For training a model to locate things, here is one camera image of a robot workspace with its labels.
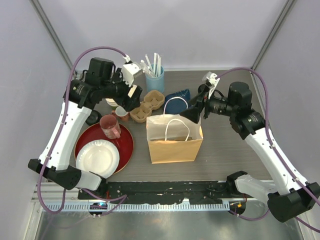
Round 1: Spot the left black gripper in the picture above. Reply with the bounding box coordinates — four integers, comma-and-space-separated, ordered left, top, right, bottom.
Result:
101, 68, 142, 112

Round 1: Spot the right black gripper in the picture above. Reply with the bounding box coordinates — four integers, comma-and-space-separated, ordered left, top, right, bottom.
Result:
180, 85, 238, 124

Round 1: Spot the cardboard cup carrier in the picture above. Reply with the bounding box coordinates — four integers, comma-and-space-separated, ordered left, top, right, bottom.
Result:
130, 104, 152, 123
143, 90, 165, 110

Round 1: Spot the brown paper bag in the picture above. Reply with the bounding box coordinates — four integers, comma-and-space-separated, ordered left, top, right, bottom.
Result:
146, 111, 204, 164

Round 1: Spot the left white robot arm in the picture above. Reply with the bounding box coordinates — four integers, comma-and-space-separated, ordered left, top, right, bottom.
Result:
27, 57, 142, 200

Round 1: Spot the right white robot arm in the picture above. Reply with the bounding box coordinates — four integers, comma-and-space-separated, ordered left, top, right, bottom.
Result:
180, 81, 320, 223

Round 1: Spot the green paper cup stack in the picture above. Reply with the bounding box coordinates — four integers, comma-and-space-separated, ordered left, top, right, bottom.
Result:
105, 98, 119, 108

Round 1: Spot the blue plastic dish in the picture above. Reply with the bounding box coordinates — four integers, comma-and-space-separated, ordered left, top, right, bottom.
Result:
164, 88, 191, 115

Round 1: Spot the blue straw holder cup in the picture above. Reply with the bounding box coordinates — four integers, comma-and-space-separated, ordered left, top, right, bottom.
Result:
145, 66, 165, 93

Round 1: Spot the pink glass mug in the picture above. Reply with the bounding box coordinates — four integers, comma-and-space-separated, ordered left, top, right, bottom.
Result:
99, 114, 121, 139

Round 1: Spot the red round tray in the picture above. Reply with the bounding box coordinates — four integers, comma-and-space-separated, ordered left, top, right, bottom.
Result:
73, 123, 134, 175

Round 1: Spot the white paper plate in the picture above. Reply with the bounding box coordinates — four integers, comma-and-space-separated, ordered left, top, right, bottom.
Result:
75, 139, 120, 179

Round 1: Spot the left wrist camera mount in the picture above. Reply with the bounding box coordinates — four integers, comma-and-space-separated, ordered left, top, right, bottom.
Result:
121, 54, 143, 87

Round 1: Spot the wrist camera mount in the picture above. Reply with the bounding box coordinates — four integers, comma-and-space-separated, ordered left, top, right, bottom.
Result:
121, 54, 143, 87
202, 71, 220, 100

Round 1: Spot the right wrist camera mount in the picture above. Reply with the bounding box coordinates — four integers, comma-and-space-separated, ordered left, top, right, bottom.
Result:
202, 71, 220, 100

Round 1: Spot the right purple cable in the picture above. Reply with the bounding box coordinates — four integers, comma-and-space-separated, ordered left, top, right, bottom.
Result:
212, 67, 320, 233

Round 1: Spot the purple cable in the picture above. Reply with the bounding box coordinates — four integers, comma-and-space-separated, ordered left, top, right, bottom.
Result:
212, 67, 320, 233
36, 46, 131, 218

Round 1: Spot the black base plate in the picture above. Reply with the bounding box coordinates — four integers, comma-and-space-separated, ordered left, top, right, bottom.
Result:
77, 180, 257, 205

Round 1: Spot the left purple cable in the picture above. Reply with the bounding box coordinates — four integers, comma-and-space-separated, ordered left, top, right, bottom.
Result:
36, 46, 131, 218

